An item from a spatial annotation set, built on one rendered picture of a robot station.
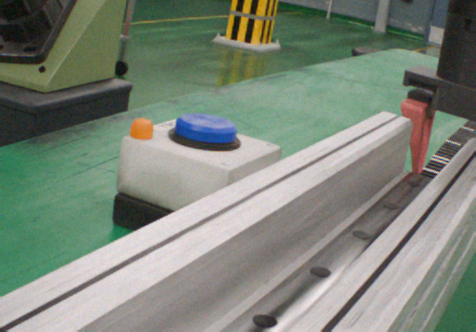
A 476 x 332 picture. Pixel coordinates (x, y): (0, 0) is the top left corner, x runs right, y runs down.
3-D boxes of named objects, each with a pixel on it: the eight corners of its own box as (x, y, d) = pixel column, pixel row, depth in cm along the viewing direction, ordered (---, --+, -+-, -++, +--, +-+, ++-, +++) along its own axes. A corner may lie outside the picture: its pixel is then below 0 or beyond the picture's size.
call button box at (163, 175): (170, 195, 57) (182, 112, 55) (291, 235, 53) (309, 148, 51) (110, 222, 49) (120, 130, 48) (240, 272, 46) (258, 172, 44)
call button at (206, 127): (191, 136, 53) (195, 108, 52) (243, 151, 51) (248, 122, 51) (160, 146, 49) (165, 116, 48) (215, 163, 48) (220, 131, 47)
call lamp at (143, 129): (138, 131, 49) (140, 113, 49) (156, 137, 49) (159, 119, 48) (125, 135, 48) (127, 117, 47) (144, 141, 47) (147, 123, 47)
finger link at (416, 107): (460, 208, 62) (485, 100, 59) (382, 185, 64) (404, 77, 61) (472, 190, 68) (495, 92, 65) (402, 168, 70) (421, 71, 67)
